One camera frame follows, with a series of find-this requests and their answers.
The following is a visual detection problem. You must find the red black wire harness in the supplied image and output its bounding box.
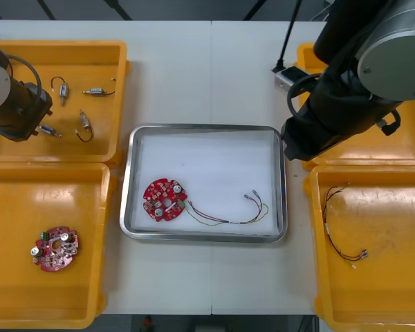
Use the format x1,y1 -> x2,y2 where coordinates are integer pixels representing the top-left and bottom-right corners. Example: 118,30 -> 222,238
323,184 -> 369,271

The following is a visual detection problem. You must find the steel tray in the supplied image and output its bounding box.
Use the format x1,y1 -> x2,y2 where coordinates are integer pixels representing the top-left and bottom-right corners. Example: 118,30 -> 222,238
119,123 -> 288,244

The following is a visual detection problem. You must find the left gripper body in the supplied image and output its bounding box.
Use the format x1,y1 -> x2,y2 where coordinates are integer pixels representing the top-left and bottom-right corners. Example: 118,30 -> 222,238
0,90 -> 53,142

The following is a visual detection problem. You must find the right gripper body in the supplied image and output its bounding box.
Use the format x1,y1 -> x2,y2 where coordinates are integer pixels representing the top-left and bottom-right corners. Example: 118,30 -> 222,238
281,113 -> 347,162

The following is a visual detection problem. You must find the round red circuit board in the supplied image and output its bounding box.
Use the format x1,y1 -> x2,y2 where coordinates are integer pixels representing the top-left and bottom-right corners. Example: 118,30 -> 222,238
142,178 -> 189,223
30,226 -> 80,273

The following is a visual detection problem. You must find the yellow-orange plastic bin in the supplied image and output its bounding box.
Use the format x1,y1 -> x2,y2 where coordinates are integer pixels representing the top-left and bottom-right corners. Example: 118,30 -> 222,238
0,161 -> 118,330
303,165 -> 415,328
292,41 -> 415,172
0,39 -> 131,169

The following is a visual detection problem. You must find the small metal solenoid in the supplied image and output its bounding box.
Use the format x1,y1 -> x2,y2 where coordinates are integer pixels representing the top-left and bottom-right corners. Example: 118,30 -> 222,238
37,124 -> 63,138
50,76 -> 70,107
82,77 -> 118,98
75,109 -> 95,143

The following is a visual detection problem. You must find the red green-yellow wire harness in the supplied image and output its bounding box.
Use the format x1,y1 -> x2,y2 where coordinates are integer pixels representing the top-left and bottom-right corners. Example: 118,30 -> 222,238
185,189 -> 270,228

